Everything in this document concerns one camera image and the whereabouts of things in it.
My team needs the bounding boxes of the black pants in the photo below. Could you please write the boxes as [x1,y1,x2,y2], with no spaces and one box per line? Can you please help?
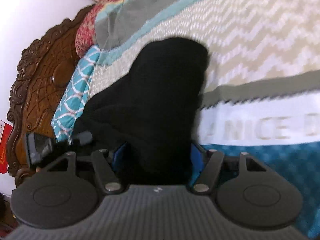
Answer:
[73,37,208,185]

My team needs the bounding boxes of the teal lattice pillow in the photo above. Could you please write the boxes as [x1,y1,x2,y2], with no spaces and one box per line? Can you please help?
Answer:
[51,45,101,141]

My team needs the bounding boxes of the carved wooden headboard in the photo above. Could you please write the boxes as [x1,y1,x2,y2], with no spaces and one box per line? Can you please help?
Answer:
[6,6,92,186]

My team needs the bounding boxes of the patterned bedsheet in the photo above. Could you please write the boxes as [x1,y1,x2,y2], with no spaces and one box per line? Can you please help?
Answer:
[89,0,319,238]

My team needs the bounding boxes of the red floral quilt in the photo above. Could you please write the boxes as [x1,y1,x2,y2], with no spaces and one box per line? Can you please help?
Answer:
[74,0,151,58]

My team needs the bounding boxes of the red paper on wall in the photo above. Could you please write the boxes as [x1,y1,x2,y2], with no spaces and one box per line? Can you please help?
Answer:
[0,120,12,174]

